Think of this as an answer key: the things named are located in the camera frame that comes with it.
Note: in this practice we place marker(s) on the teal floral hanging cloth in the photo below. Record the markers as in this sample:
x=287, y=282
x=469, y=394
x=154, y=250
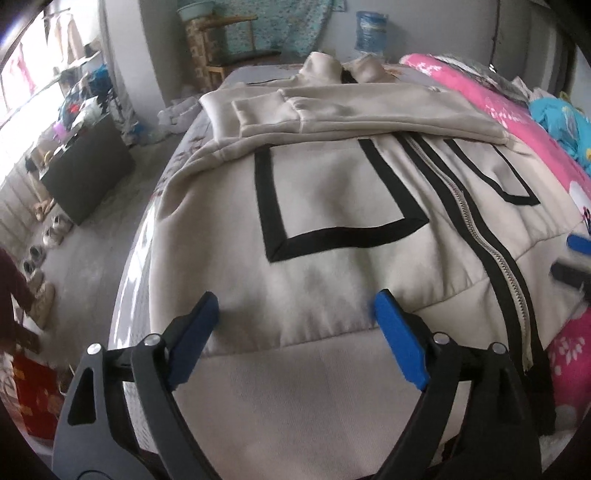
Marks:
x=286, y=23

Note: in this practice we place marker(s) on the turquoise printed cloth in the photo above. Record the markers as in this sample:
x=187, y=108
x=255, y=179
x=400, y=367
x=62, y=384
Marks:
x=558, y=124

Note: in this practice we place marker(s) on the pile of clothes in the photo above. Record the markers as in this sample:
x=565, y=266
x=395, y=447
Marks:
x=87, y=97

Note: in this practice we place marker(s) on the red paper bag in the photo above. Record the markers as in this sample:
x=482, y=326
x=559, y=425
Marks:
x=37, y=397

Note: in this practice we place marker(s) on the metal window railing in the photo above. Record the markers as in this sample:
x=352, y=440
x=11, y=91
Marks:
x=18, y=207

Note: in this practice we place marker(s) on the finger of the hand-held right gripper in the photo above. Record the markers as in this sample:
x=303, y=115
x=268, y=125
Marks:
x=572, y=277
x=581, y=242

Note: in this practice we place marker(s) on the grey lace cloth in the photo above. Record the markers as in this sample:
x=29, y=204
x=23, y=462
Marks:
x=485, y=76

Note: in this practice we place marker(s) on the wooden chair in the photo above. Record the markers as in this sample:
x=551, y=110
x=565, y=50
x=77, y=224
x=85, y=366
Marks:
x=240, y=60

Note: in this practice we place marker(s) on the pair of grey shoes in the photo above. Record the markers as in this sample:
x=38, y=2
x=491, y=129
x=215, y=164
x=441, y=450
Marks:
x=33, y=258

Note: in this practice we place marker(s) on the pale green basin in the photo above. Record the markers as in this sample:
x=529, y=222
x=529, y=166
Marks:
x=196, y=9

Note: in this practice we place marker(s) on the pair of tan slippers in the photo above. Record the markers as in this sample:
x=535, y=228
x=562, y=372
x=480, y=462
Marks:
x=42, y=208

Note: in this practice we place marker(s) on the tan patterned stand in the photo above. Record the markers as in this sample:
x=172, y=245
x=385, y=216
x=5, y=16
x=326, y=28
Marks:
x=195, y=50

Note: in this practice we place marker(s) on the pair of white sneakers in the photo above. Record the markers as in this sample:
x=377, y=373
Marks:
x=57, y=230

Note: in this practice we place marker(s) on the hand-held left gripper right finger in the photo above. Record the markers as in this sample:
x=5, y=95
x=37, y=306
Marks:
x=399, y=341

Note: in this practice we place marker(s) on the white plastic bag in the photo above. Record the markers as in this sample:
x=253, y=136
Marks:
x=178, y=113

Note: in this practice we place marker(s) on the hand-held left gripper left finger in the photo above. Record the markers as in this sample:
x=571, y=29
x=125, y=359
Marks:
x=194, y=341

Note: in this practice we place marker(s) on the blue water bottle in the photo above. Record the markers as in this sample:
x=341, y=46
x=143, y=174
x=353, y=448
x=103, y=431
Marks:
x=371, y=32

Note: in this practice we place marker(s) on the black cabinet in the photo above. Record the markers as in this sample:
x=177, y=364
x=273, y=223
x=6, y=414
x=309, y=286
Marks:
x=92, y=170

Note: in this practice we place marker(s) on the pink floral blanket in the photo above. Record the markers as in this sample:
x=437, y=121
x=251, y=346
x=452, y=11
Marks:
x=485, y=101

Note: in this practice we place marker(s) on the beige zip jacket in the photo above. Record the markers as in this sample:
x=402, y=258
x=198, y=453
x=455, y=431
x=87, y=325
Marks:
x=332, y=198

